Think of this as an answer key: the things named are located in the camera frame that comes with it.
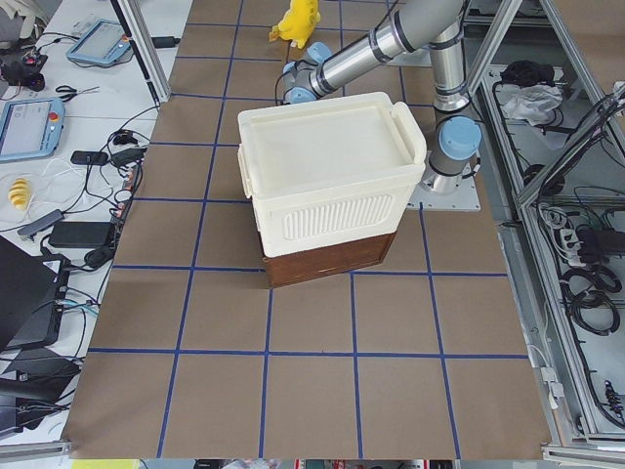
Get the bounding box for aluminium frame post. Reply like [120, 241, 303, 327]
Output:
[110, 0, 171, 107]

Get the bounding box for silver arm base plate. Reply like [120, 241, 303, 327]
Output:
[406, 163, 481, 212]

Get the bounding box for white crumpled cloth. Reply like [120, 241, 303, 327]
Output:
[502, 84, 563, 126]

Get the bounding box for cream plastic storage box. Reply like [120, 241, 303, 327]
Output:
[237, 92, 427, 257]

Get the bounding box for black cloth bundle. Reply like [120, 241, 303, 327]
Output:
[500, 60, 555, 88]

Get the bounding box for yellow plush dinosaur toy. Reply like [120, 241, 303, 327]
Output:
[269, 0, 321, 50]

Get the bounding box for dark wooden drawer cabinet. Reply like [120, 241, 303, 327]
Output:
[263, 232, 396, 287]

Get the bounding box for aluminium frame rack right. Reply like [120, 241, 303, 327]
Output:
[465, 1, 624, 468]

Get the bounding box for blue teach pendant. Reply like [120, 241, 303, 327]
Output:
[1, 97, 65, 163]
[65, 20, 131, 67]

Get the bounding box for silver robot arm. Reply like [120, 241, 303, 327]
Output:
[280, 1, 471, 115]

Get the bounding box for black scissors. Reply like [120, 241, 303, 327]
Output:
[55, 85, 100, 103]

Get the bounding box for blue teach pendant near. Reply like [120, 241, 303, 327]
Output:
[1, 97, 65, 163]

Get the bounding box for yellow toy on desk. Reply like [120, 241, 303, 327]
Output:
[8, 178, 32, 211]

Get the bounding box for black laptop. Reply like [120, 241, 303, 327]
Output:
[1, 238, 69, 352]

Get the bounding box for black power adapter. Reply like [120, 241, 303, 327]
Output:
[49, 221, 112, 248]

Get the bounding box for blue teach pendant far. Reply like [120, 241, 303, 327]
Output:
[65, 20, 131, 67]

